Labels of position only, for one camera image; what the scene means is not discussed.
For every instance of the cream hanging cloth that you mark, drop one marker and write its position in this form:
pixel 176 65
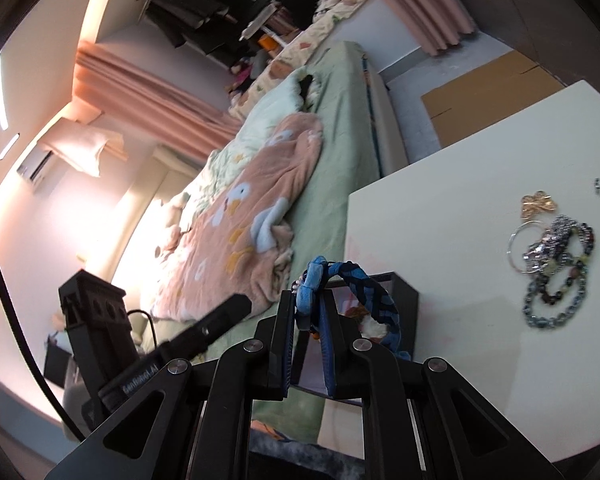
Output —
pixel 85 142

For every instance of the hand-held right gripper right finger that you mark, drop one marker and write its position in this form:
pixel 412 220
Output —
pixel 327 352

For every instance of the bed with green sheet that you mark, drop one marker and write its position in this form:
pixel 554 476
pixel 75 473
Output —
pixel 330 160

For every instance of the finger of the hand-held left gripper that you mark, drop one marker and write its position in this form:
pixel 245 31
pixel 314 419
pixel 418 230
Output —
pixel 210 325

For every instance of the pile of plush toys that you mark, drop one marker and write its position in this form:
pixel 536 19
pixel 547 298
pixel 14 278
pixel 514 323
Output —
pixel 247 75

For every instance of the black bag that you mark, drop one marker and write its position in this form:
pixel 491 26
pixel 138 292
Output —
pixel 300 2

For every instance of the thin silver bangle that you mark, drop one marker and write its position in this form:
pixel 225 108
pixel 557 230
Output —
pixel 510 247

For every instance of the light green floral quilt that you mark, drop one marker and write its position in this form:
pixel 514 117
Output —
pixel 265 115

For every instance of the white folding table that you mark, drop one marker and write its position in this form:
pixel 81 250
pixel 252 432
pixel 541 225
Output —
pixel 267 27

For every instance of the cream floral mattress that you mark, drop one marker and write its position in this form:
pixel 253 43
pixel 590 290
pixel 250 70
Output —
pixel 300 45

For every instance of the white air conditioner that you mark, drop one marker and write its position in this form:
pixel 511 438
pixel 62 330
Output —
pixel 35 167

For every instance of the dark hanging clothes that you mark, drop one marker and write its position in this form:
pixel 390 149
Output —
pixel 190 15

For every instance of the gold butterfly brooch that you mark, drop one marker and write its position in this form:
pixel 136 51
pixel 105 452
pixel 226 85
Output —
pixel 537 205

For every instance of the short ceiling light strip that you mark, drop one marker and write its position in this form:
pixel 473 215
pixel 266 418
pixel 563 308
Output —
pixel 10 146

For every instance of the blue braided headband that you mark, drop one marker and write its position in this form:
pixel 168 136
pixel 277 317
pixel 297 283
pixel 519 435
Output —
pixel 360 280

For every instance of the black jewelry box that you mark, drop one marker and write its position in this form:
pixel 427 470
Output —
pixel 405 320

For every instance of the pink curtain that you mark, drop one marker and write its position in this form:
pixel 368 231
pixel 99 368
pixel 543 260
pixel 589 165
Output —
pixel 145 90
pixel 420 5

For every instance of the pink duck print blanket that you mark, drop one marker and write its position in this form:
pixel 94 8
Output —
pixel 240 240

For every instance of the long ceiling light strip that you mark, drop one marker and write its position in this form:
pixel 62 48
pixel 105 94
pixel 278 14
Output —
pixel 0 90

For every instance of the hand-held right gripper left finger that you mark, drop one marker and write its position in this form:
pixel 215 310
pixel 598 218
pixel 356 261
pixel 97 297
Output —
pixel 287 345

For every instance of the brown cardboard sheet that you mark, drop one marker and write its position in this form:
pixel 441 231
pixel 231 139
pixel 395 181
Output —
pixel 480 100

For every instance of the cream plush toy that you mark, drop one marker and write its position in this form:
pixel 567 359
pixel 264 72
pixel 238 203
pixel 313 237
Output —
pixel 172 217

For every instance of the colourful printed cloth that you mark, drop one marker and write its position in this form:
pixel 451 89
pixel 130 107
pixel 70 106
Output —
pixel 270 431

